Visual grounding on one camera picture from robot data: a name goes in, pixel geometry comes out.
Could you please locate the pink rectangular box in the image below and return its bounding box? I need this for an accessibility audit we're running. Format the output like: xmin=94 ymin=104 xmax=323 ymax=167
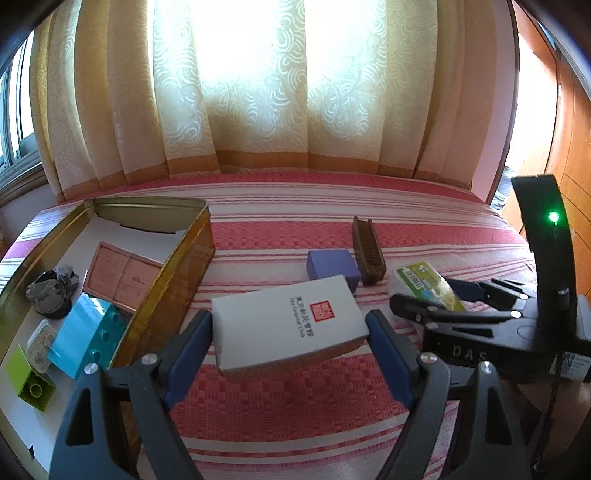
xmin=82 ymin=241 xmax=166 ymax=315

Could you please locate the window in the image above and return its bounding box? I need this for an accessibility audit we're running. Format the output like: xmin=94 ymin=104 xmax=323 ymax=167
xmin=0 ymin=41 xmax=42 ymax=171

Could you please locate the teal building block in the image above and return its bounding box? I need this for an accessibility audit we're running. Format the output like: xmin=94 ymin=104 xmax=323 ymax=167
xmin=47 ymin=293 xmax=132 ymax=380

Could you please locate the white cardboard box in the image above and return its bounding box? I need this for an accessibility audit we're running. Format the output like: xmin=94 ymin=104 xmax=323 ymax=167
xmin=211 ymin=274 xmax=370 ymax=376

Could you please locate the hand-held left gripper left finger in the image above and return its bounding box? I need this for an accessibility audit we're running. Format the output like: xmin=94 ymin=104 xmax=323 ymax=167
xmin=48 ymin=309 xmax=214 ymax=480

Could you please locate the cream patterned curtain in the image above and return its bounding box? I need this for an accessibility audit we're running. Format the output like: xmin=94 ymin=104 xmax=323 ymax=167
xmin=28 ymin=0 xmax=518 ymax=204

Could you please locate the green packaged item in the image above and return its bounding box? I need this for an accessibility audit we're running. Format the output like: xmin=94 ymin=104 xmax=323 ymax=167
xmin=387 ymin=261 xmax=467 ymax=315

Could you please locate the wooden wardrobe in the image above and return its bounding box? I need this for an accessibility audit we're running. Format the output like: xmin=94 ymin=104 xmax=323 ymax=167
xmin=501 ymin=0 xmax=591 ymax=305

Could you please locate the grey crumpled lump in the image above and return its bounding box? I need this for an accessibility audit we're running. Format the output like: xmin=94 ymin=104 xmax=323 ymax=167
xmin=25 ymin=264 xmax=79 ymax=320

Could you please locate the small white case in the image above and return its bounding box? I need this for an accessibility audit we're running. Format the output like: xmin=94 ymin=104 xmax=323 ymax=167
xmin=25 ymin=319 xmax=58 ymax=374

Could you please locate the large golden tin box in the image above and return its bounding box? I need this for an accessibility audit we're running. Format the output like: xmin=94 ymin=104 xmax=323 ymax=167
xmin=0 ymin=196 xmax=216 ymax=467

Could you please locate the brown folding comb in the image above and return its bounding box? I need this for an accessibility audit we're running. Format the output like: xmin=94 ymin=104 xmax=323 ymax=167
xmin=352 ymin=216 xmax=386 ymax=286

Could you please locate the green building block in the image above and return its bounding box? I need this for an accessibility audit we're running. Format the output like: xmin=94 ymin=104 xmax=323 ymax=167
xmin=6 ymin=346 xmax=57 ymax=412

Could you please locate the person's right forearm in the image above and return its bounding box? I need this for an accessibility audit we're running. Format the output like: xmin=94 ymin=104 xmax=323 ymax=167
xmin=501 ymin=378 xmax=587 ymax=480

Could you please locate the small purple box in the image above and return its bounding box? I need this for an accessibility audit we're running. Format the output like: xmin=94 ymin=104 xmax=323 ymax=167
xmin=307 ymin=249 xmax=362 ymax=292

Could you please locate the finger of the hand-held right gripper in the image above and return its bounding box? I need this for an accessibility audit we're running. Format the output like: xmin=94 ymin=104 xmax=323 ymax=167
xmin=389 ymin=292 xmax=539 ymax=330
xmin=445 ymin=276 xmax=539 ymax=312

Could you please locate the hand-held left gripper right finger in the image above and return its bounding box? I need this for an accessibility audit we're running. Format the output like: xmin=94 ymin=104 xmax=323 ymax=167
xmin=365 ymin=309 xmax=536 ymax=480

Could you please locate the black cable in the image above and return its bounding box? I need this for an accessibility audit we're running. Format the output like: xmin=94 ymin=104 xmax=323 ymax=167
xmin=531 ymin=355 xmax=561 ymax=480

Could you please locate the red striped bed sheet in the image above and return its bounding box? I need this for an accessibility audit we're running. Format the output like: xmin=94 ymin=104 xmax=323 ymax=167
xmin=0 ymin=173 xmax=541 ymax=480

